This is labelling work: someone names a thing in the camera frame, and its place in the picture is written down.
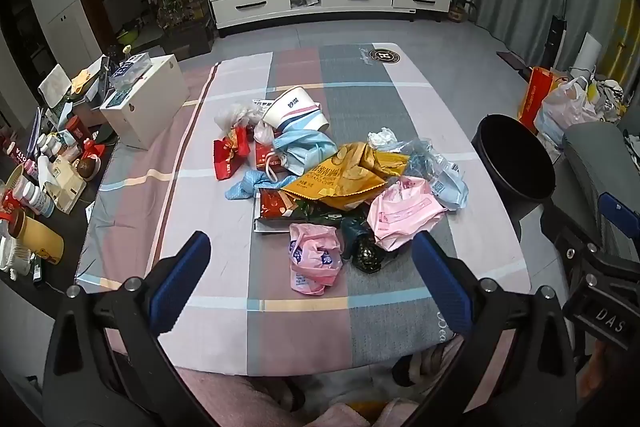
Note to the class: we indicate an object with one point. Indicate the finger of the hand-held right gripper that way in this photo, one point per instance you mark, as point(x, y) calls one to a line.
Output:
point(580, 252)
point(620, 212)

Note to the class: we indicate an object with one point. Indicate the white storage box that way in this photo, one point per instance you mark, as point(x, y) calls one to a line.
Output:
point(150, 107)

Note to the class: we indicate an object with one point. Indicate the white tissue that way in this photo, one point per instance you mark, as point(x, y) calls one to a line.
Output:
point(382, 138)

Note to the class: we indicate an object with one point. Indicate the black white patterned bag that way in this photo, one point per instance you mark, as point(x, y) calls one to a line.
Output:
point(610, 97)

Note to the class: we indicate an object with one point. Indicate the grey sofa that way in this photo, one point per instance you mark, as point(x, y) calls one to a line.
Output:
point(590, 162)

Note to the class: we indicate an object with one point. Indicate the red snack packet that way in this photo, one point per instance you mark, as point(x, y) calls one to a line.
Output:
point(230, 154)

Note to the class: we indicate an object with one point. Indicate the yellow chip bag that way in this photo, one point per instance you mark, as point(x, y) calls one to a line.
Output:
point(340, 179)

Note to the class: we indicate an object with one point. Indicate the red tin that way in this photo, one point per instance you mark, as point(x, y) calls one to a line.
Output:
point(77, 129)

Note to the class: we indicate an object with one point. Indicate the clear plastic bag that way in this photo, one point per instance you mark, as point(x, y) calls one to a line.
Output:
point(235, 114)

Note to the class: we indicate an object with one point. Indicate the small potted plant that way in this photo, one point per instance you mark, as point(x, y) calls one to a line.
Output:
point(460, 4)

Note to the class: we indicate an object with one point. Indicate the clear bag with blue print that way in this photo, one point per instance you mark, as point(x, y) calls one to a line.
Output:
point(440, 177)

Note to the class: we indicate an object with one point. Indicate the brown paper canister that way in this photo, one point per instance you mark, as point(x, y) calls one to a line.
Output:
point(40, 237)

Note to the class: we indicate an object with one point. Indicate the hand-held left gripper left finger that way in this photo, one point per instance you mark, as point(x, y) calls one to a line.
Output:
point(182, 282)

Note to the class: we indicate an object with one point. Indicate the yellow curtain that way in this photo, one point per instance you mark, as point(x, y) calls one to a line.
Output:
point(627, 27)

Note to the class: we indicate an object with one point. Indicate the black trash bin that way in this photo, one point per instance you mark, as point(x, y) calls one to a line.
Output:
point(510, 157)

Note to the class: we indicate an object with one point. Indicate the light blue plastic bag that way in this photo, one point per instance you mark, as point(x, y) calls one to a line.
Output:
point(305, 147)

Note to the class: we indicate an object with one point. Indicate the upright vacuum cleaner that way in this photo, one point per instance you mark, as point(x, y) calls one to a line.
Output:
point(555, 32)

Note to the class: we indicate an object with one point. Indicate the clear tissue box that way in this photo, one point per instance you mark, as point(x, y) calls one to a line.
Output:
point(130, 69)

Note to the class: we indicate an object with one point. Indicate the white pill bottle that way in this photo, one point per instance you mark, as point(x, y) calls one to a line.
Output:
point(35, 199)

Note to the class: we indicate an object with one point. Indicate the plants in dark planter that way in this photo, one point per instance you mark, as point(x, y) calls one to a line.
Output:
point(182, 22)

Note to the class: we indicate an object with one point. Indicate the orange red shopping bag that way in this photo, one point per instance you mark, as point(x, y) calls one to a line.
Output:
point(535, 97)

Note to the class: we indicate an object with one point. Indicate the person's pink clothed legs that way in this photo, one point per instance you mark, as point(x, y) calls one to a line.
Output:
point(240, 397)

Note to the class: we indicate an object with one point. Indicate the white plastic bag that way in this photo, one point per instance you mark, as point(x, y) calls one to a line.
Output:
point(565, 112)

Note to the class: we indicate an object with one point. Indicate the clutter of bottles and boxes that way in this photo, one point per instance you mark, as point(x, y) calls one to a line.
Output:
point(65, 167)

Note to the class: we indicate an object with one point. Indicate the red cigarette box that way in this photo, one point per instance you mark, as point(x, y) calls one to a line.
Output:
point(262, 157)

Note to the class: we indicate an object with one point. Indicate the white striped paper bucket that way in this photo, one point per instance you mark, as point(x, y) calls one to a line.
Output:
point(295, 109)

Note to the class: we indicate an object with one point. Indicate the dark green bag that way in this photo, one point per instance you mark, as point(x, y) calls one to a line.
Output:
point(367, 252)

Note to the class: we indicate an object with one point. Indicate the white board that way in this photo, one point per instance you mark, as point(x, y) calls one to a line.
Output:
point(587, 52)

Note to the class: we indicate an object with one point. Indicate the pink plastic bag blue print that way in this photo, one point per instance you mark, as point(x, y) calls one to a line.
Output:
point(315, 257)

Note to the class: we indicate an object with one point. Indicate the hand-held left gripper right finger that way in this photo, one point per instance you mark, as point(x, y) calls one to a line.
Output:
point(442, 287)

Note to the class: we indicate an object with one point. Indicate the white blue medicine box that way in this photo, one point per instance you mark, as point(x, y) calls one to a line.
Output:
point(262, 103)

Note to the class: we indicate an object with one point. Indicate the light blue face mask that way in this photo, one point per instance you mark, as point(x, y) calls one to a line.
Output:
point(247, 187)

